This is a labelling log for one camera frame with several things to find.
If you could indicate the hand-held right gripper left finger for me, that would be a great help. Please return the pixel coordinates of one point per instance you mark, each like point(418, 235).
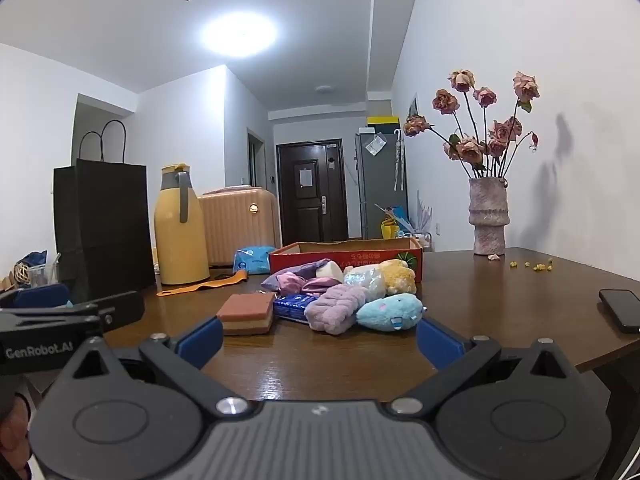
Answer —
point(200, 342)

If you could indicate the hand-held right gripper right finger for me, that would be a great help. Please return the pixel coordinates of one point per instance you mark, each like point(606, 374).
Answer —
point(440, 342)

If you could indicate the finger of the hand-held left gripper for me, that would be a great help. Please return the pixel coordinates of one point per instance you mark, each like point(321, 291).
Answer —
point(120, 307)
point(42, 296)

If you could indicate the layered brown pink sponge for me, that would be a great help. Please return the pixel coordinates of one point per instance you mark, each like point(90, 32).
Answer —
point(245, 312)

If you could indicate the yellow white plush toy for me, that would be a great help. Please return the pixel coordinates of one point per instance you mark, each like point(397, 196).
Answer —
point(400, 277)

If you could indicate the iridescent clear scrunchie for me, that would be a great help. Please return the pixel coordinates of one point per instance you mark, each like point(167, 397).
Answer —
point(367, 280)

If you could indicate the red cardboard box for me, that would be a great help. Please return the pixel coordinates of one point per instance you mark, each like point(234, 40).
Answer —
point(370, 260)

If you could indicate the purple fluffy towel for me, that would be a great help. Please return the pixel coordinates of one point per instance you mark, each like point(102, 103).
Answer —
point(335, 307)

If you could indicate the person's left hand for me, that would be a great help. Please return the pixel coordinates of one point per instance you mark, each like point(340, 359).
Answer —
point(12, 435)

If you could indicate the clear glass cup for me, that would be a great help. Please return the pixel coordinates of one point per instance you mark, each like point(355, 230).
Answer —
point(42, 275)

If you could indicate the wicker ball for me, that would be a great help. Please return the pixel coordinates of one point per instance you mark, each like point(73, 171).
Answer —
point(20, 274)

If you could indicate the blue cloth bag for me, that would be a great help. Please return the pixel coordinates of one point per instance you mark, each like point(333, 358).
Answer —
point(32, 260)

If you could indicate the orange shoehorn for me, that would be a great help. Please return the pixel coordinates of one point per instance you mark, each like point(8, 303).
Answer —
point(200, 287)

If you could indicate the blue plush toy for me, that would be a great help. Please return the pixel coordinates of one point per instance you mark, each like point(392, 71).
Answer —
point(390, 312)

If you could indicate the black paper bag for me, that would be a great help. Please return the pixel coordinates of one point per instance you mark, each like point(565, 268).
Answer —
point(105, 230)

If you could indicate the yellow thermos jug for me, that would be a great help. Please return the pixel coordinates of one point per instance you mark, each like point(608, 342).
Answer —
point(180, 250)

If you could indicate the dark blue packet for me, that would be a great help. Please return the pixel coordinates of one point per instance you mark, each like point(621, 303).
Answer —
point(290, 306)

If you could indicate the blue wet wipes pack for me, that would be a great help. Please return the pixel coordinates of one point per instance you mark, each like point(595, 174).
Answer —
point(255, 259)

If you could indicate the purple satin bow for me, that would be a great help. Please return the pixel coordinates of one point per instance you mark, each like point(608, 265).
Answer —
point(295, 282)

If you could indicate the pink suitcase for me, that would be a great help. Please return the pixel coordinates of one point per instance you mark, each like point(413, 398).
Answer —
point(235, 225)

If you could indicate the yellow bag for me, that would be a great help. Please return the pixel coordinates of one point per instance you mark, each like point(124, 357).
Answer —
point(390, 230)

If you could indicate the scattered yellow crumbs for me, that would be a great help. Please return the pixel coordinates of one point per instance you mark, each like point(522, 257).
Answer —
point(539, 266)

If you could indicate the white foam sponge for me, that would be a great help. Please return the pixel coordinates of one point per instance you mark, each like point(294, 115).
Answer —
point(330, 271)

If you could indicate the textured pink vase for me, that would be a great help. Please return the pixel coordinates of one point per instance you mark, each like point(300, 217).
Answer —
point(489, 220)

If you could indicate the grey refrigerator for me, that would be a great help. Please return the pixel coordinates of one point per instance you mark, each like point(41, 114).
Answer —
point(377, 185)

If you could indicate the dark brown entrance door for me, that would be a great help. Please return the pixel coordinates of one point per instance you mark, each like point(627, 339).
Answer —
point(310, 210)

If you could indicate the black smartphone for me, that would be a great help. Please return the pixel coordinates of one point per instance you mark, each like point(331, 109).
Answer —
point(622, 310)

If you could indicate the hanging folded umbrella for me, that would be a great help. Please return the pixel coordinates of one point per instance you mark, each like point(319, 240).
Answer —
point(398, 160)

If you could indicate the side doorway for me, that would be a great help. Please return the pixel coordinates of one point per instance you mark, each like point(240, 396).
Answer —
point(256, 160)

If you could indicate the dried pink roses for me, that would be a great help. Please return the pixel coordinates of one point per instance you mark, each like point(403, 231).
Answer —
point(470, 150)

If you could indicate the paper in plastic sleeve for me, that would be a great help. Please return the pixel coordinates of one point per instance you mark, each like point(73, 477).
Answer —
point(375, 145)

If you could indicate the yellow box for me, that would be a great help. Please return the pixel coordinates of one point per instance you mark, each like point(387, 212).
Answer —
point(382, 121)

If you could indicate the small ceiling light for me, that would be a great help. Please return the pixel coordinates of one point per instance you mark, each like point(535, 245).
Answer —
point(324, 89)

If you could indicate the round ceiling lamp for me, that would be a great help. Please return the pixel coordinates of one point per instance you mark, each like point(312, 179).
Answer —
point(239, 34)

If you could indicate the wall picture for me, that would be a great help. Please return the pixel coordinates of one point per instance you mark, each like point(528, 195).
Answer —
point(413, 107)

